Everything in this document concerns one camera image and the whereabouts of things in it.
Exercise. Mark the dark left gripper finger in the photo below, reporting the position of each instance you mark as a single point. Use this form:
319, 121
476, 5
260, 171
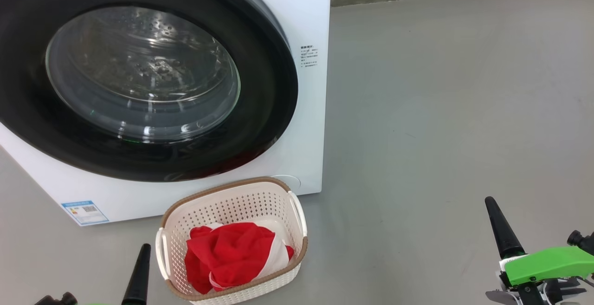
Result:
139, 282

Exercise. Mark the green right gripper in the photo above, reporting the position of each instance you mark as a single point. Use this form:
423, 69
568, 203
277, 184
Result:
547, 263

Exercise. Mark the red and white garment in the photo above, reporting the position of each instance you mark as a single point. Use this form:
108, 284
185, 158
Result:
227, 254

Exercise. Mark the black glass washing machine door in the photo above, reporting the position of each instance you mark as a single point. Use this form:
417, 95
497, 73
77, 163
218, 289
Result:
28, 100

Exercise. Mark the cream basket with brown rim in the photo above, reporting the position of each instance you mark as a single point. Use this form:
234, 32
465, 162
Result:
222, 205

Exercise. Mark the white front-load washing machine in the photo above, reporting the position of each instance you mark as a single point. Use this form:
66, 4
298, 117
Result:
308, 12

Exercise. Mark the blue energy label sticker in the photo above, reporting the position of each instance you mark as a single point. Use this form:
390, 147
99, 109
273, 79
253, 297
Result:
85, 212

